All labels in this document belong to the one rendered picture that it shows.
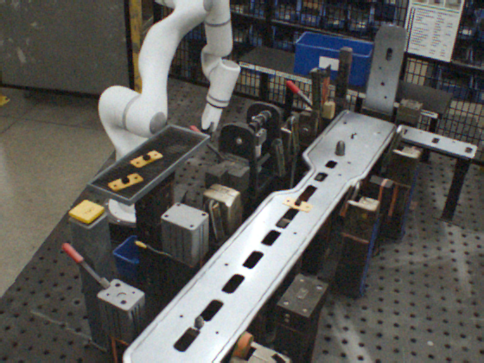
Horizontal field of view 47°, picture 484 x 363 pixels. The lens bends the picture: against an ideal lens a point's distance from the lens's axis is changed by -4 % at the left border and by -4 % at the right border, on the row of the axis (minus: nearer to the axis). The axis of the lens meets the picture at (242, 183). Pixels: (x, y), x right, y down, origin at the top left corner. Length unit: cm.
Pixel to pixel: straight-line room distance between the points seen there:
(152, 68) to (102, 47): 234
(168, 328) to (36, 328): 57
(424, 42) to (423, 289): 102
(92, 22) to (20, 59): 69
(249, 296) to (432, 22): 144
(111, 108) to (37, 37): 254
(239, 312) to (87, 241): 39
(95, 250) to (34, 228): 189
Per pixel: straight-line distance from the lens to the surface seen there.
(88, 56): 415
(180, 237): 142
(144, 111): 171
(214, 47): 201
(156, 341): 128
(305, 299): 134
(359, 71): 236
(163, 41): 176
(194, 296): 137
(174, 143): 162
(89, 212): 137
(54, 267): 194
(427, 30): 242
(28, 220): 335
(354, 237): 170
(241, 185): 165
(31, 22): 426
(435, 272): 201
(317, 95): 201
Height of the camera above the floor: 197
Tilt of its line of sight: 34 degrees down
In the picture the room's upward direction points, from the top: 3 degrees clockwise
